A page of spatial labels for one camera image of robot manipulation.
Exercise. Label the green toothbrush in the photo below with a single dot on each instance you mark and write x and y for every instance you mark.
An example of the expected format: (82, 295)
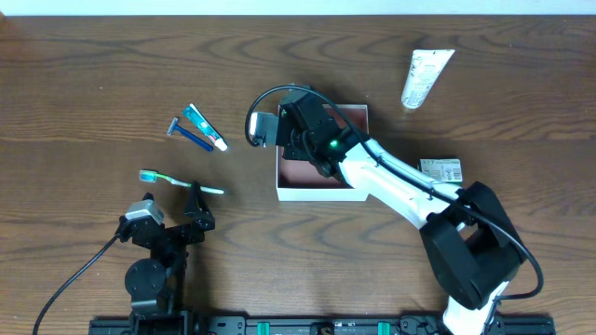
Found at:
(153, 176)

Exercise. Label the small toothpaste tube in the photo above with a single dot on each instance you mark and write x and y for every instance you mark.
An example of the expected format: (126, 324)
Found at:
(197, 118)

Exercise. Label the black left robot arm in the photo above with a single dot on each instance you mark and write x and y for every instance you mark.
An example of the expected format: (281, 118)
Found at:
(155, 284)

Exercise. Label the green white soap box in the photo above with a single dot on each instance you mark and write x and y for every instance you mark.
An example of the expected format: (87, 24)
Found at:
(445, 170)

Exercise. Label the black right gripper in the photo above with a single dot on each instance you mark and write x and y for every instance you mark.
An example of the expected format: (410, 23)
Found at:
(289, 135)

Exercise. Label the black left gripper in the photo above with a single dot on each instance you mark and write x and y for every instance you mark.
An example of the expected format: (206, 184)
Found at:
(172, 231)

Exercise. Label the blue disposable razor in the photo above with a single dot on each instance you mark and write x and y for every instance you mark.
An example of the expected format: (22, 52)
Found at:
(175, 127)

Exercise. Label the white cardboard box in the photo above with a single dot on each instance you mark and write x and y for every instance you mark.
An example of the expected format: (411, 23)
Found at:
(299, 181)

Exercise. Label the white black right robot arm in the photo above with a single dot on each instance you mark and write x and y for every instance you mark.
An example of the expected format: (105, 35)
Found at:
(472, 246)

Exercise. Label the white lotion tube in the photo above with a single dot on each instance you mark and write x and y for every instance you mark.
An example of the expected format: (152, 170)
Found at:
(425, 69)

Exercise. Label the black mounting rail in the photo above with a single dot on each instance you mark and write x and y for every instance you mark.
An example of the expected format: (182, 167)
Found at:
(189, 323)

